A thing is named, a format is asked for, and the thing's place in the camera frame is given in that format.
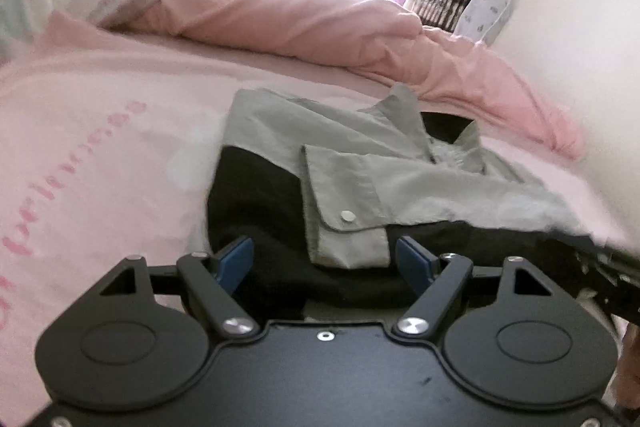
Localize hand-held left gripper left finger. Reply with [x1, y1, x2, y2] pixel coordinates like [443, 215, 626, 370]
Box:
[97, 238, 258, 339]

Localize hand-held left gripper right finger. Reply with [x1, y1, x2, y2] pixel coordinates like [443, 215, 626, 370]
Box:
[393, 237, 553, 339]

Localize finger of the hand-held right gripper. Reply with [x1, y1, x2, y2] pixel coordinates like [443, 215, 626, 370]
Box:
[575, 251, 640, 321]

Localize grey and black jacket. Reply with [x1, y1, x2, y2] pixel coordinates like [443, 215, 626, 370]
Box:
[206, 82, 601, 323]

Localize person's right forearm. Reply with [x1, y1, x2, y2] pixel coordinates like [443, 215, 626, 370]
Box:
[616, 317, 640, 413]

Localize pink duvet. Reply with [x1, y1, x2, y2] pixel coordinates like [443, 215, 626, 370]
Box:
[107, 0, 586, 158]

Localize white patterned cushion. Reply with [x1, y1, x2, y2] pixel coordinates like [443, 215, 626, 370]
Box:
[457, 0, 516, 48]

